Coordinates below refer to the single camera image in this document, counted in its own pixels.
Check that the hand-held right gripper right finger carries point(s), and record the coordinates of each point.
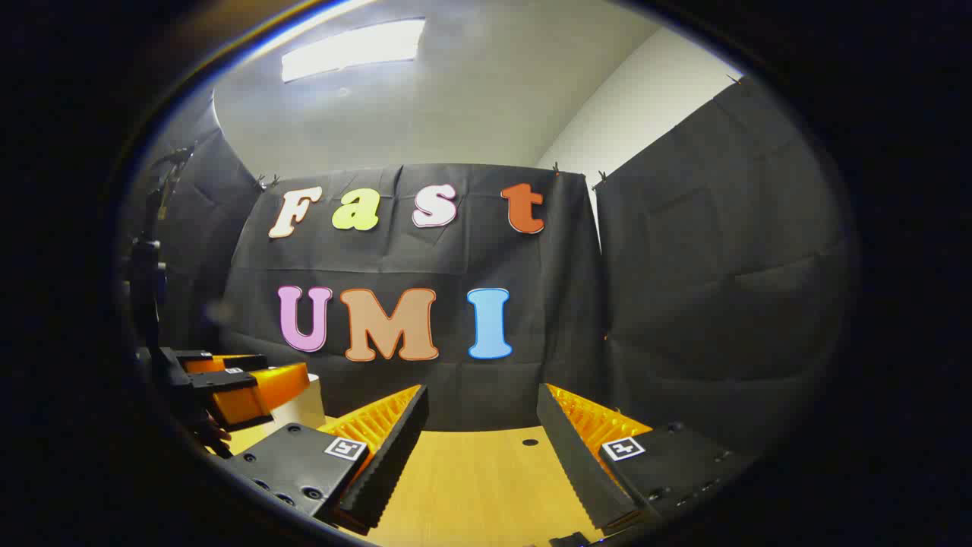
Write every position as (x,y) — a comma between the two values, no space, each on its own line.
(573,456)

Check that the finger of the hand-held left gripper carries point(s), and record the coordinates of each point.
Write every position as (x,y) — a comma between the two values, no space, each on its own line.
(228,362)
(266,391)

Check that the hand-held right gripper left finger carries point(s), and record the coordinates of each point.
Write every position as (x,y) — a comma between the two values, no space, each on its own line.
(391,448)

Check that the white desktop garbage bin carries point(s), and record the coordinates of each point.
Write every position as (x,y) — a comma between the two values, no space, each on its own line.
(304,406)

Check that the wooden desktop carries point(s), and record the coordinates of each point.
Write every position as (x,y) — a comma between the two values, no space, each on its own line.
(478,486)

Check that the plain black backdrop cloth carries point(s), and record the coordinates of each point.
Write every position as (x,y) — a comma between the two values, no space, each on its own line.
(721,266)
(205,228)

